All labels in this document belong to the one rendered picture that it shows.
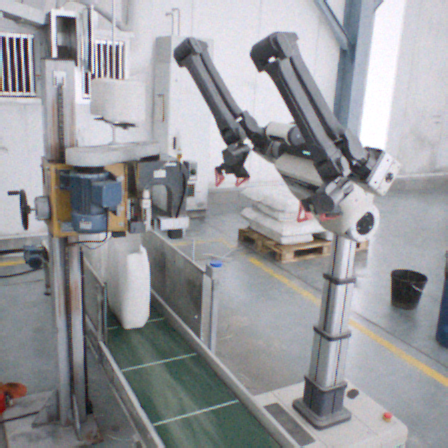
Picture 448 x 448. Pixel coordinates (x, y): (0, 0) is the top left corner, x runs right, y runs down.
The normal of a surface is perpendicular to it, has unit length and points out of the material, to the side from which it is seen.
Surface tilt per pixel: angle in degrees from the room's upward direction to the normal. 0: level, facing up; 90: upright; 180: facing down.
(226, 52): 90
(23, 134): 90
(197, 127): 90
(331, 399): 90
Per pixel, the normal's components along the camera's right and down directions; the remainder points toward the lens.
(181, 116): 0.47, 0.28
